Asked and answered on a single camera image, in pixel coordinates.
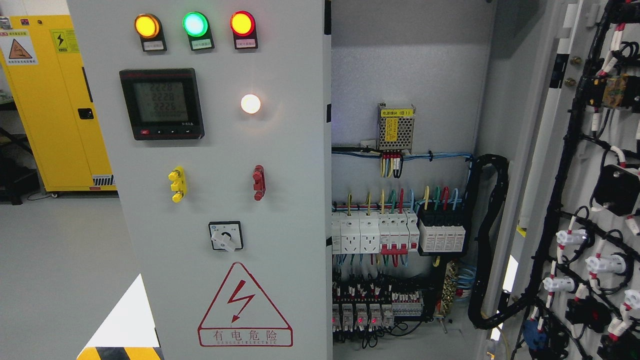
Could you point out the black white surge protector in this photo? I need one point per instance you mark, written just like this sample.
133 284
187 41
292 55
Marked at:
441 231

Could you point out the yellow terminal block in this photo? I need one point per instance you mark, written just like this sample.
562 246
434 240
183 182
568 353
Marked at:
178 185

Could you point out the white socket breaker row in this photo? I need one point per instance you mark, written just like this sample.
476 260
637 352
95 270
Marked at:
371 233

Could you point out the yellow safety cabinet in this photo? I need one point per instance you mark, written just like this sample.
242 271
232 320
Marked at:
44 67

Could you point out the relay terminal row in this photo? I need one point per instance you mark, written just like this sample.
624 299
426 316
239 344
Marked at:
372 303

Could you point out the perforated metal power supply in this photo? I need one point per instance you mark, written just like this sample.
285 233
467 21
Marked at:
395 127

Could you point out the yellow indicator lamp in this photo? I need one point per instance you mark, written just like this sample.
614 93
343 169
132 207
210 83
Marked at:
147 26

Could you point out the red electric hazard sign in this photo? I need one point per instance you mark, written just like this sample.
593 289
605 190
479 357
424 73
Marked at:
242 314

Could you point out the grey cabinet door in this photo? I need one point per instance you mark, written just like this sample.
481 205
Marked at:
286 63
558 247

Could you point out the black digital power meter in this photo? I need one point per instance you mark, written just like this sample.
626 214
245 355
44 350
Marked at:
163 104

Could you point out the white indicator lamp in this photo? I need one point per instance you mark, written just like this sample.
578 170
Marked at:
250 103

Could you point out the black white rotary switch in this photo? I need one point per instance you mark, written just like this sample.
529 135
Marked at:
226 235

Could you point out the green indicator lamp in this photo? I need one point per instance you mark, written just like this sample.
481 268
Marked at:
195 24

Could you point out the red indicator lamp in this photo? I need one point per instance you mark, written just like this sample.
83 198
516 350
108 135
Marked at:
242 23

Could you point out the red terminal block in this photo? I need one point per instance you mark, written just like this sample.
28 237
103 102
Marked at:
259 184

